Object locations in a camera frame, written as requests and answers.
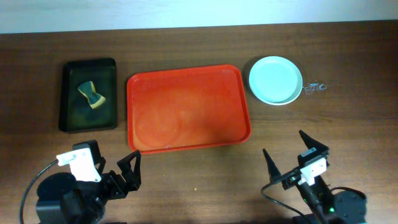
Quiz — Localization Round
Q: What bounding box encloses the green and yellow sponge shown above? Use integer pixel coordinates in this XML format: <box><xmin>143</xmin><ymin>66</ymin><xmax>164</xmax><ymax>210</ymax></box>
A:
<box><xmin>78</xmin><ymin>81</ymin><xmax>106</xmax><ymax>109</ymax></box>

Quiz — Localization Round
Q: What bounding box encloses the black plastic tray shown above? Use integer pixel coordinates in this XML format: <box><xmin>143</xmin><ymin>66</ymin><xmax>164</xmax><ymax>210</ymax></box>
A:
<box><xmin>58</xmin><ymin>58</ymin><xmax>117</xmax><ymax>133</ymax></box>

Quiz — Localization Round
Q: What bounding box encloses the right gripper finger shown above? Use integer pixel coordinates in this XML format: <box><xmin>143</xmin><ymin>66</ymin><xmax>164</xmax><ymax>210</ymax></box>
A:
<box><xmin>299</xmin><ymin>130</ymin><xmax>329</xmax><ymax>150</ymax></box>
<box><xmin>262</xmin><ymin>149</ymin><xmax>282</xmax><ymax>184</ymax></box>

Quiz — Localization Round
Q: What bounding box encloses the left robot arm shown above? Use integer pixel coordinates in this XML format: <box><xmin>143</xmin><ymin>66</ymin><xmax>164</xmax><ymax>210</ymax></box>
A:
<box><xmin>36</xmin><ymin>140</ymin><xmax>141</xmax><ymax>223</ymax></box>

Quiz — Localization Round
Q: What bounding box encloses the white round plate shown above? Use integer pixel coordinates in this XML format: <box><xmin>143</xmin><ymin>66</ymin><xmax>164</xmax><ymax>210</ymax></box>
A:
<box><xmin>248</xmin><ymin>55</ymin><xmax>303</xmax><ymax>106</ymax></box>

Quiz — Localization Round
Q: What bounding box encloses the red plastic serving tray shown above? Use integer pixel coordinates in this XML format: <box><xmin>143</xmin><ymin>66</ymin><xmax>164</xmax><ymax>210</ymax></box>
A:
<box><xmin>126</xmin><ymin>64</ymin><xmax>252</xmax><ymax>154</ymax></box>

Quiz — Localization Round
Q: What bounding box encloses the right black cable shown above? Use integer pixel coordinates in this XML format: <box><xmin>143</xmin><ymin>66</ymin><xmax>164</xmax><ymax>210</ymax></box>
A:
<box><xmin>260</xmin><ymin>182</ymin><xmax>368</xmax><ymax>222</ymax></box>

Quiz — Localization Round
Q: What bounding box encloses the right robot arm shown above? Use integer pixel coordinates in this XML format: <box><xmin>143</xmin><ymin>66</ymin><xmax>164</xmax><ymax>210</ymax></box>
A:
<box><xmin>261</xmin><ymin>130</ymin><xmax>367</xmax><ymax>224</ymax></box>

